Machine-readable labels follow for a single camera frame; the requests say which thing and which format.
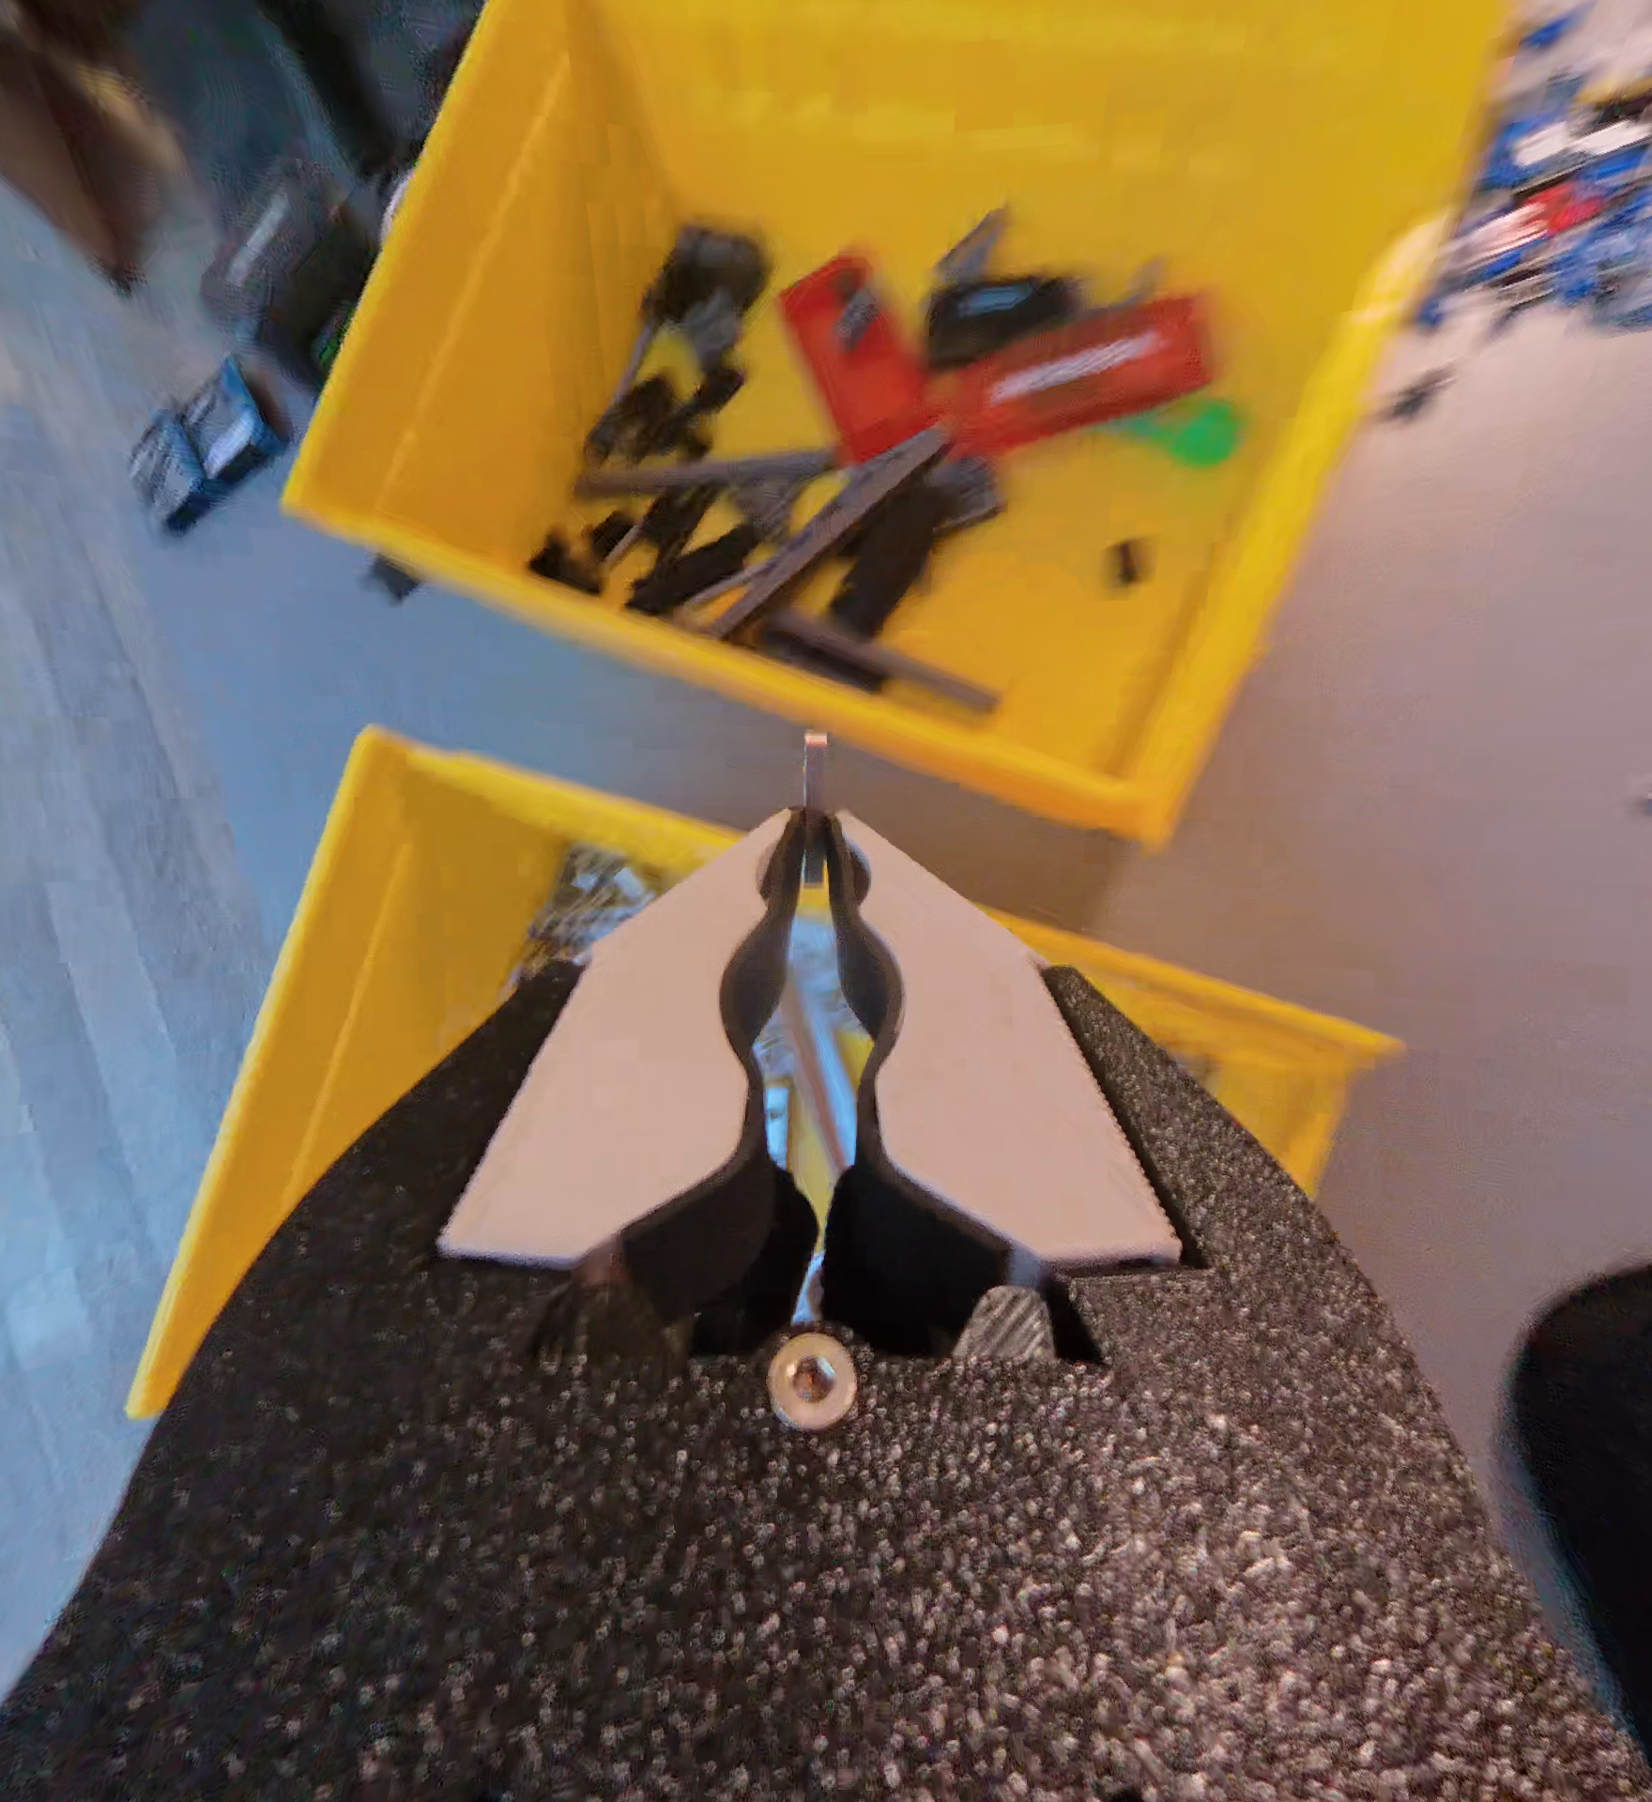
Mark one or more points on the grey desk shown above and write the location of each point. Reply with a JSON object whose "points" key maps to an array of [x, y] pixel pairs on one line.
{"points": [[1446, 704]]}

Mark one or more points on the dark printed box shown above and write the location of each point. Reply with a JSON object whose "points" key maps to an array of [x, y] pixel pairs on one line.
{"points": [[206, 443]]}

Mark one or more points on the thin silver liftarm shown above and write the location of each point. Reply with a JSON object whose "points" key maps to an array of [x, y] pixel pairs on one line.
{"points": [[814, 767]]}

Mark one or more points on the pile of silver beam parts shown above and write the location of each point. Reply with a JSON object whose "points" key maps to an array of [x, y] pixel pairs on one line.
{"points": [[587, 886]]}

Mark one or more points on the pile of mixed brick parts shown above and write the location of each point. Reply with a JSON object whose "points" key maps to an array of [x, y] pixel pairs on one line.
{"points": [[1557, 210]]}

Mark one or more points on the yellow plastic bin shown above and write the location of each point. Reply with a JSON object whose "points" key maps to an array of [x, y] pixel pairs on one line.
{"points": [[517, 282], [346, 984]]}

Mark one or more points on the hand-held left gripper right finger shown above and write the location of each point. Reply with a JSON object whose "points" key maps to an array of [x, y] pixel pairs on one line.
{"points": [[1009, 1111]]}

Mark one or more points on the pile of black brick parts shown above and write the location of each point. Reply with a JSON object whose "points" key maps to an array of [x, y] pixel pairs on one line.
{"points": [[770, 534]]}

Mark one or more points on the cardboard box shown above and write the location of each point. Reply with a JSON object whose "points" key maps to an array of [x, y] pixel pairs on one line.
{"points": [[38, 112]]}

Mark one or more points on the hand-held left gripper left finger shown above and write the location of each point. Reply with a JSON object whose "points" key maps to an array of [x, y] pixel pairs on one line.
{"points": [[615, 1111]]}

